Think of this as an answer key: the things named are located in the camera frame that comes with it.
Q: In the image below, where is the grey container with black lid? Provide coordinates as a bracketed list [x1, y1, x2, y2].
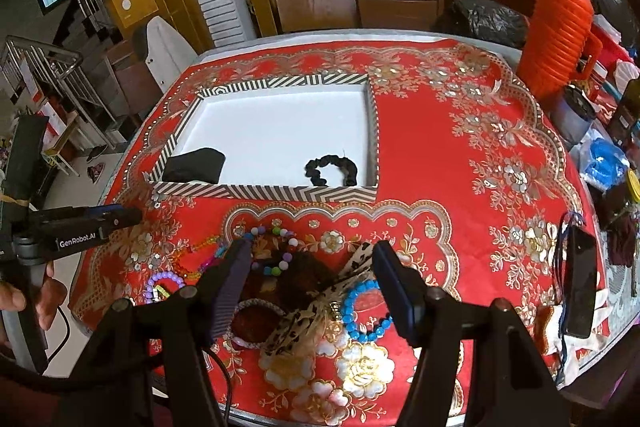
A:
[555, 84, 598, 148]

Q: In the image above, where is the striped cardboard box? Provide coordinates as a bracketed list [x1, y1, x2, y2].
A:
[142, 74, 381, 208]

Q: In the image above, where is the brown scrunchie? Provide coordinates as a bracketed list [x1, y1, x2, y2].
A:
[250, 249, 341, 308]

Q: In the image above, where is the black scrunchie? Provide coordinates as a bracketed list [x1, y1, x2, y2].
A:
[305, 155, 357, 188]

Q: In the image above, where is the metal stair railing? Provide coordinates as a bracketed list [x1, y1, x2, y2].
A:
[0, 34, 118, 152]

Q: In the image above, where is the white low shelf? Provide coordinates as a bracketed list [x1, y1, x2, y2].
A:
[37, 107, 86, 178]

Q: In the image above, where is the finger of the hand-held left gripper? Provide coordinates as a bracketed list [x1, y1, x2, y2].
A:
[97, 207, 143, 230]
[82, 204, 126, 218]

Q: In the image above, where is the black plastic bag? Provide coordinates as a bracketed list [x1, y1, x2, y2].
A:
[585, 0, 638, 48]
[435, 0, 530, 50]

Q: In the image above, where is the purple bead bracelet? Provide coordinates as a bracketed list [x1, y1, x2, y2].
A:
[146, 271, 193, 305]

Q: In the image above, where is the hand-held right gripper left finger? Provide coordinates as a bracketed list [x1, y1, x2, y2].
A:
[92, 238, 253, 427]

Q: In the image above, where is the orange plastic stool stack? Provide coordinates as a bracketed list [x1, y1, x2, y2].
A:
[515, 0, 603, 105]

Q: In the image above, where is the black phone with lanyard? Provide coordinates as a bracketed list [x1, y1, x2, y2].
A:
[552, 209, 601, 383]

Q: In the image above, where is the red plastic container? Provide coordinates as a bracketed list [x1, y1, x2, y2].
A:
[590, 14, 633, 75]

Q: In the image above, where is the small brown wooden cabinet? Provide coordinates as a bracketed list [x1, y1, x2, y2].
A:
[102, 39, 161, 118]

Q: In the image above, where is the wooden chair with plain back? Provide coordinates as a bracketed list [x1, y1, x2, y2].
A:
[270, 0, 358, 35]

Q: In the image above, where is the maroon cloth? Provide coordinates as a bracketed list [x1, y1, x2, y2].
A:
[607, 217, 638, 268]

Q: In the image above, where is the red floral tablecloth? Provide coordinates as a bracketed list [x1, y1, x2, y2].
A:
[67, 34, 608, 427]

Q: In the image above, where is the colourful crystal bead string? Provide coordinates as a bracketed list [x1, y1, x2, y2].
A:
[172, 234, 231, 280]

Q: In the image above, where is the dark bottle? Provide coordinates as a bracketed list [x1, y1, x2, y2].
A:
[612, 79, 640, 148]

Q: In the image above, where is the blue plastic bag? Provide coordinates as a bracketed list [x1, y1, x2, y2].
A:
[582, 139, 631, 192]

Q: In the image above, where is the leopard print bow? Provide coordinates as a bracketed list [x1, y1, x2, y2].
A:
[260, 243, 376, 355]

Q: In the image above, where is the person's left hand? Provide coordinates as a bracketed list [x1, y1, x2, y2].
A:
[0, 274, 68, 350]

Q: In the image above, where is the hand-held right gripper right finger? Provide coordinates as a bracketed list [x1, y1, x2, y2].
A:
[371, 240, 573, 427]

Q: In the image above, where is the black cloth pouch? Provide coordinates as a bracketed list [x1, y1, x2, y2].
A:
[162, 147, 226, 184]

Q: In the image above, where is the multicoloured bead bracelet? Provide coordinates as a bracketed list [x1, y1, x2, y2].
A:
[243, 227, 303, 279]

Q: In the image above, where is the blue bead bracelet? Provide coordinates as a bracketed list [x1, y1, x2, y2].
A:
[341, 279, 393, 344]

